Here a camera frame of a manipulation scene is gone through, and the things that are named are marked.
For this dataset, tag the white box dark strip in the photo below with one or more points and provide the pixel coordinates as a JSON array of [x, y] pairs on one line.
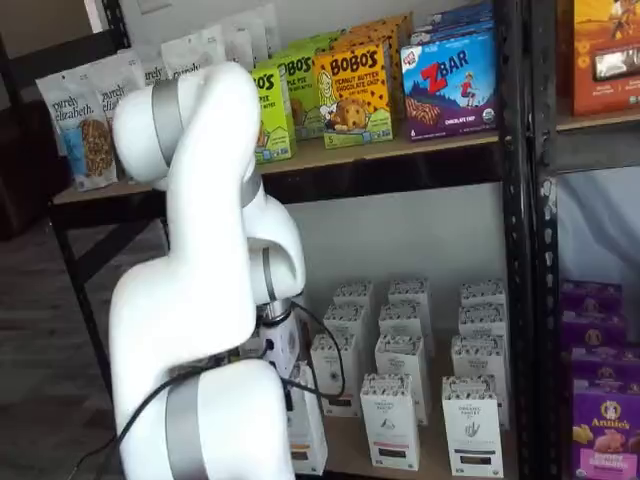
[[482, 294], [480, 320], [470, 430], [477, 357]]

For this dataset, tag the blue Z Bar box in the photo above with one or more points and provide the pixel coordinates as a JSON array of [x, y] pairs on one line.
[[460, 12], [450, 32], [450, 90]]

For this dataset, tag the red label granola bag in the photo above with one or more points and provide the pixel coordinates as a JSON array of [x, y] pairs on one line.
[[192, 50]]

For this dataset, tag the white box pink strip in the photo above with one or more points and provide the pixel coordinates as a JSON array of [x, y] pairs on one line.
[[400, 357], [407, 292], [402, 320], [390, 425]]

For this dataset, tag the yellow Bobo's peanut butter box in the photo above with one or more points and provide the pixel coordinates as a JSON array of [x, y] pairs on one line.
[[400, 25], [350, 100], [370, 35]]

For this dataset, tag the blue label granola bag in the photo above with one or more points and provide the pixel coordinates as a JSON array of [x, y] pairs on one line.
[[75, 125]]

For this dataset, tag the orange snack box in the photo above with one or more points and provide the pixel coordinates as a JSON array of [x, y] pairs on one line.
[[600, 50]]

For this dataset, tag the white granola bag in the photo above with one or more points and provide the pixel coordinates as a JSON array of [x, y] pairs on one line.
[[265, 30], [237, 40]]

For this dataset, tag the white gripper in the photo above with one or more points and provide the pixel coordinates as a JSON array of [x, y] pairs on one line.
[[285, 345]]

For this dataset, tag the purple Annie's box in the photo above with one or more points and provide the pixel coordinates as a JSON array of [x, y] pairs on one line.
[[592, 327], [605, 440], [590, 297], [605, 362]]

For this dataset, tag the green Bobo's apple pie box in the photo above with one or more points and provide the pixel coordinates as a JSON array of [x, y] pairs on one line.
[[305, 100], [275, 125], [320, 42]]

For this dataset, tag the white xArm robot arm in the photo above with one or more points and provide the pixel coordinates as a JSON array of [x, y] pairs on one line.
[[200, 250]]

